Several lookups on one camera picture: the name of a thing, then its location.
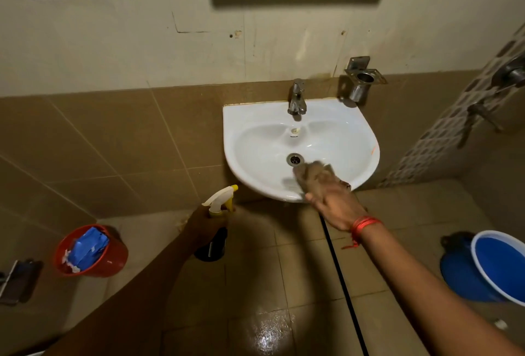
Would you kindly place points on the person's left forearm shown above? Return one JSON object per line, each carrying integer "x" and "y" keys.
{"x": 131, "y": 306}

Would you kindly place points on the crumpled white paper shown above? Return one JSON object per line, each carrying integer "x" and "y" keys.
{"x": 70, "y": 264}

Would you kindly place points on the metal wall tap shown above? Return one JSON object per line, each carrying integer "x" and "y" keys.
{"x": 482, "y": 113}

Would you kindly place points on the dark wall-mounted holder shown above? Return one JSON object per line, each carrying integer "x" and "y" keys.
{"x": 18, "y": 282}

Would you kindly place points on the person's right fingers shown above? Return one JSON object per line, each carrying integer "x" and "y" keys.
{"x": 320, "y": 191}

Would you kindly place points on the red plastic bucket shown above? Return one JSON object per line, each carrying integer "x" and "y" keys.
{"x": 113, "y": 259}

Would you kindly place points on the person's right forearm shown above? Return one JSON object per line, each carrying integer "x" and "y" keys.
{"x": 430, "y": 298}

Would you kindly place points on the person's right hand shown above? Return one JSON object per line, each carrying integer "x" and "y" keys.
{"x": 336, "y": 206}

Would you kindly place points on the metal wall valve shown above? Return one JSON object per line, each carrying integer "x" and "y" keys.
{"x": 510, "y": 73}

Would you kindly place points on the brown scrubbing pad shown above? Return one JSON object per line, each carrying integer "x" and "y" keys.
{"x": 313, "y": 173}

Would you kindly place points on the white ceramic wash basin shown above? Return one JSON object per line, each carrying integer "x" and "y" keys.
{"x": 254, "y": 142}

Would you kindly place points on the blue plastic packet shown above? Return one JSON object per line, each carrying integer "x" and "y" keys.
{"x": 88, "y": 248}

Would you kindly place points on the metal basin drain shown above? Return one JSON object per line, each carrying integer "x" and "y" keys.
{"x": 295, "y": 159}

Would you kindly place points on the person's left fingers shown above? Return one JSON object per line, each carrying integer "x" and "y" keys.
{"x": 217, "y": 226}

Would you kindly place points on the dark spray bottle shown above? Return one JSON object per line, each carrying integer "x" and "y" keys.
{"x": 219, "y": 202}

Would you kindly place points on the blue plastic bucket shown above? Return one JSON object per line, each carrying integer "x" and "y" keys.
{"x": 502, "y": 265}

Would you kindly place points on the metal wall cup holder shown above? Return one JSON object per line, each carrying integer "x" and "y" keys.
{"x": 361, "y": 81}

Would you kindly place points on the small white floor scrap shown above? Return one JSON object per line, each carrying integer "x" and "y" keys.
{"x": 501, "y": 324}

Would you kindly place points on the red thread wristband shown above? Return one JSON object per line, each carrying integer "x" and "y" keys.
{"x": 363, "y": 224}

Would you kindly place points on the metal basin faucet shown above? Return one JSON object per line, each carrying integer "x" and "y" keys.
{"x": 297, "y": 101}

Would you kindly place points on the person's left hand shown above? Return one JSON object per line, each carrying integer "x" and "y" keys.
{"x": 203, "y": 226}

